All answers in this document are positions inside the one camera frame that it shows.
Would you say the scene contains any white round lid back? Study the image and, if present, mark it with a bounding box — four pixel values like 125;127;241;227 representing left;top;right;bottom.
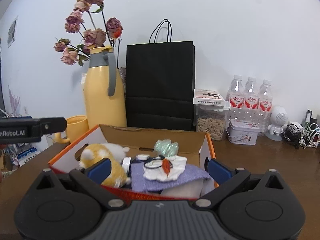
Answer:
136;154;150;161

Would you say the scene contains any orange small toy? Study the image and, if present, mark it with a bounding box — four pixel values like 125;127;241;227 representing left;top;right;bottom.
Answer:
162;158;172;177

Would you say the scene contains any white cloth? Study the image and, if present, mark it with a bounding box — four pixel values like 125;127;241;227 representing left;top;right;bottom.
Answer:
143;155;187;183

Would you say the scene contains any green iridescent plastic bag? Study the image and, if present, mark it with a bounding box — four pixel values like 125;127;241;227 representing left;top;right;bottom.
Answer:
153;139;179;157

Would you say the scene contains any black cable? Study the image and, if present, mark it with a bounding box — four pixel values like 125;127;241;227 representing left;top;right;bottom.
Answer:
281;123;304;149
143;155;167;170

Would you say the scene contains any yellow white plush toy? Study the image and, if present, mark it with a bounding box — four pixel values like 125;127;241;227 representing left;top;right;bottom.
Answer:
79;143;131;188

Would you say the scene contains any yellow mug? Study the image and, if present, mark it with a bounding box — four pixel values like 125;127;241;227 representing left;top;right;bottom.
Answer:
54;115;89;144

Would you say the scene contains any red cardboard box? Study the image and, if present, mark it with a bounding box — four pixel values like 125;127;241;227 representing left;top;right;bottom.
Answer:
48;125;215;173

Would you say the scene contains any white tin box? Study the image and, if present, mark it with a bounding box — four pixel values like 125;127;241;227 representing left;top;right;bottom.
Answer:
226;119;259;145

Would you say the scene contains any purple knitted cloth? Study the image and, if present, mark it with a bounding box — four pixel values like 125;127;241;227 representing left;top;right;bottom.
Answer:
131;163;213;192

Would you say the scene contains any white box behind jug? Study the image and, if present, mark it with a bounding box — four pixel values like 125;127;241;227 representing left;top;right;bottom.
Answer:
80;73;87;95

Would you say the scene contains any yellow thermos jug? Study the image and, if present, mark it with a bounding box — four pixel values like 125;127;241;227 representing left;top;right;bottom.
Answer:
84;46;127;128

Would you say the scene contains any clear food container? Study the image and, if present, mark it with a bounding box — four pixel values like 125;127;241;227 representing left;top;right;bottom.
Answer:
193;89;230;141

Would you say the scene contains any white robot figurine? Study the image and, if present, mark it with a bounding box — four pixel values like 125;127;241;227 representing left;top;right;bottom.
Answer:
265;106;287;141

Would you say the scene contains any water bottle middle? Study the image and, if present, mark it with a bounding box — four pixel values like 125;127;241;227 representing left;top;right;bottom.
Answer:
244;77;259;124

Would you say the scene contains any water bottle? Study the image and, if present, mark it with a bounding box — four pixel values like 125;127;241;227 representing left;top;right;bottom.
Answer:
258;80;273;137
226;75;244;128
244;77;259;124

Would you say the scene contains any water bottle left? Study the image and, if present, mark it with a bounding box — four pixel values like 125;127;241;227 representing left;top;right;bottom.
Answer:
226;75;244;128

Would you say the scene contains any water bottle right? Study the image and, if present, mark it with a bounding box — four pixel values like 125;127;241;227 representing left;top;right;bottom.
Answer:
258;80;273;137

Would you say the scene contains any dried pink flower bouquet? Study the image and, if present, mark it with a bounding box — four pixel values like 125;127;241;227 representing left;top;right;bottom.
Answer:
54;0;123;66

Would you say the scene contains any black paper bag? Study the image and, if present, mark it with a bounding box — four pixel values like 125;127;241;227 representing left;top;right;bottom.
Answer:
125;19;196;131

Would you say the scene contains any black tangled cable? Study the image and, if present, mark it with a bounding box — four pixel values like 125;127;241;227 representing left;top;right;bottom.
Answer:
281;123;304;149

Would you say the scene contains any white tangled cable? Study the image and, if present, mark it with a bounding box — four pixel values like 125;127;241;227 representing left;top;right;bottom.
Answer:
298;122;320;149

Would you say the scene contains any wall poster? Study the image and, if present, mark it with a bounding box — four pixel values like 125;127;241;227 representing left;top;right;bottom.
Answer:
7;17;18;47

